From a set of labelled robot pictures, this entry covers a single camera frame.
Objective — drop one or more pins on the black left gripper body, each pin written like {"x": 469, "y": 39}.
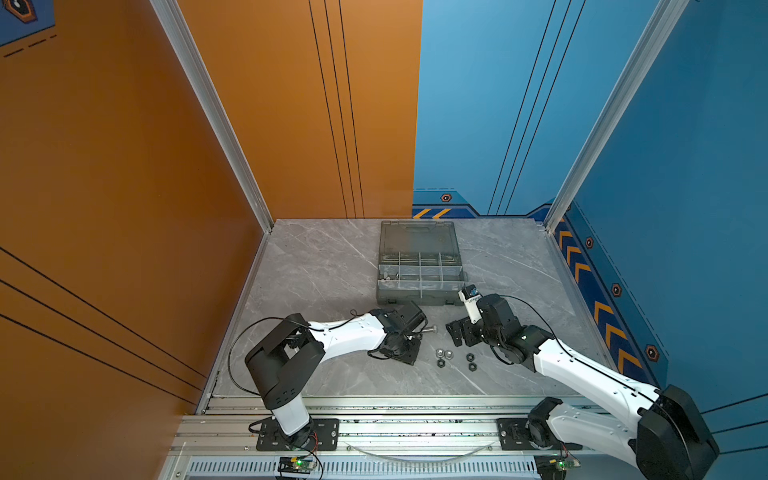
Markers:
{"x": 407, "y": 351}

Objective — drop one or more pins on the grey plastic organizer box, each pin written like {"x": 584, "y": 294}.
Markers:
{"x": 426, "y": 256}

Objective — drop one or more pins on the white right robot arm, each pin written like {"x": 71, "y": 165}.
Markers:
{"x": 661, "y": 432}

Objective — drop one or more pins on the green circuit board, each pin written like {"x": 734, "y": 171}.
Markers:
{"x": 551, "y": 468}
{"x": 296, "y": 467}

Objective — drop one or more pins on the green circuit board right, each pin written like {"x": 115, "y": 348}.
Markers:
{"x": 551, "y": 468}

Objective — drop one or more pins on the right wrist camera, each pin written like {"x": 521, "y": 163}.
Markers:
{"x": 469, "y": 296}

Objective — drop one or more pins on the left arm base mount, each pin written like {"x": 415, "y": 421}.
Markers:
{"x": 320, "y": 434}

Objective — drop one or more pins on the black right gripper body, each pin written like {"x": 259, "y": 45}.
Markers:
{"x": 492, "y": 338}

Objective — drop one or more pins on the aluminium corner post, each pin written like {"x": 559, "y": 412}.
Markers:
{"x": 177, "y": 31}
{"x": 652, "y": 40}

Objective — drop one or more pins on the aluminium corner post left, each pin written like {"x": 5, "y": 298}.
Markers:
{"x": 177, "y": 31}

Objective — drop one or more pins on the aluminium corner post right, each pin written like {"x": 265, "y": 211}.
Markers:
{"x": 652, "y": 40}

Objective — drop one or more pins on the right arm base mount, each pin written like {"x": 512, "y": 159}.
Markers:
{"x": 531, "y": 432}

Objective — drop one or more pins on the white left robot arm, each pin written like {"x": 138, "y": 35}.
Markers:
{"x": 284, "y": 360}

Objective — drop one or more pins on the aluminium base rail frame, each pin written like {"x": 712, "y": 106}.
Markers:
{"x": 404, "y": 437}

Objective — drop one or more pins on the green circuit board left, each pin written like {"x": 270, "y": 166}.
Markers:
{"x": 296, "y": 467}

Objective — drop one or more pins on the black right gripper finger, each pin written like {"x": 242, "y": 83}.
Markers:
{"x": 454, "y": 330}
{"x": 471, "y": 332}

